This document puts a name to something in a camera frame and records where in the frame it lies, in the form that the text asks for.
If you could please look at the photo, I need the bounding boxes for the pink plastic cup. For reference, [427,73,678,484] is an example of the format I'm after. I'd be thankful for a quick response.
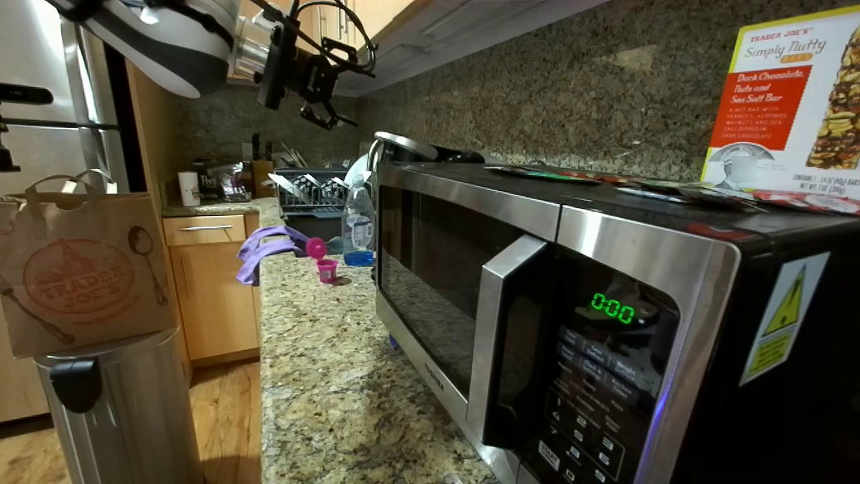
[307,236,345,286]

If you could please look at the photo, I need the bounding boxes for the wooden lower cabinet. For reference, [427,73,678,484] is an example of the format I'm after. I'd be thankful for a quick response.
[164,213,260,366]

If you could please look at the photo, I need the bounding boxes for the clear plastic water bottle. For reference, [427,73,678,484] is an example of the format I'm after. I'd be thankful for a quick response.
[341,185,377,267]

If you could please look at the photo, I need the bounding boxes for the flat packets on microwave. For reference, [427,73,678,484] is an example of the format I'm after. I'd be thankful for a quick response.
[485,165,860,216]

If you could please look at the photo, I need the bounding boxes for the Trader Joe's snack box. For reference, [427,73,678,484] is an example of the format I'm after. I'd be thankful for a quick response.
[700,6,860,198]

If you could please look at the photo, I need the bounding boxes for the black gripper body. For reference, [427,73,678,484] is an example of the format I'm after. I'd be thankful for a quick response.
[258,18,373,110]

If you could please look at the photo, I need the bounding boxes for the wooden upper cabinets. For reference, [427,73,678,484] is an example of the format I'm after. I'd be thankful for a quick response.
[229,0,416,83]

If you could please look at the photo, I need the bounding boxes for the purple cloth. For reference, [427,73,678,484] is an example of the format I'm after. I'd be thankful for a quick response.
[238,227,307,286]

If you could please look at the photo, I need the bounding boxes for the stainless steel refrigerator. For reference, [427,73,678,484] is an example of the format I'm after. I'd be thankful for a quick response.
[0,0,145,194]

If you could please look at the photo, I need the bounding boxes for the stainless steel microwave oven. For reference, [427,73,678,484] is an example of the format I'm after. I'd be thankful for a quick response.
[377,165,860,484]

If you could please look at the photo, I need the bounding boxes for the dish rack with dishes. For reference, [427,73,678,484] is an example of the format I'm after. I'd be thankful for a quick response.
[270,170,346,216]

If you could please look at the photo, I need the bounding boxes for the stainless steel trash can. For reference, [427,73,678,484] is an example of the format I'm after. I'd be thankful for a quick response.
[36,330,204,484]

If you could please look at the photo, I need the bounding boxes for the brown paper grocery bag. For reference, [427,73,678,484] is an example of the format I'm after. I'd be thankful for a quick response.
[0,170,174,358]

